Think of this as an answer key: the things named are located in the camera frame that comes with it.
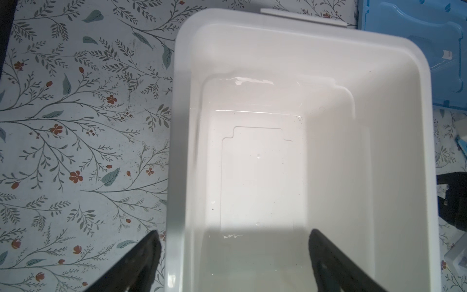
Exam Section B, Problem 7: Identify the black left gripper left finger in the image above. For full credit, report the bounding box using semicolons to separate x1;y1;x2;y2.
86;230;162;292

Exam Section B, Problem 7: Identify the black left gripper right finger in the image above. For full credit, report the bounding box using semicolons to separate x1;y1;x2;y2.
308;229;385;292

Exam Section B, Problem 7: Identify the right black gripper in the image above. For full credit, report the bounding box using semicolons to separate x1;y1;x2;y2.
437;172;467;231

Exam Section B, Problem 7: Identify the white small tube rack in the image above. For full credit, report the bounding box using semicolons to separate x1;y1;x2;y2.
444;243;467;276

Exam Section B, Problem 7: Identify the white plastic storage bin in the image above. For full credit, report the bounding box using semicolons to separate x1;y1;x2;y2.
165;9;441;292

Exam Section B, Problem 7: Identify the blue plastic bin lid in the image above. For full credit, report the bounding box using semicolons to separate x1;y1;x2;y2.
358;0;467;111

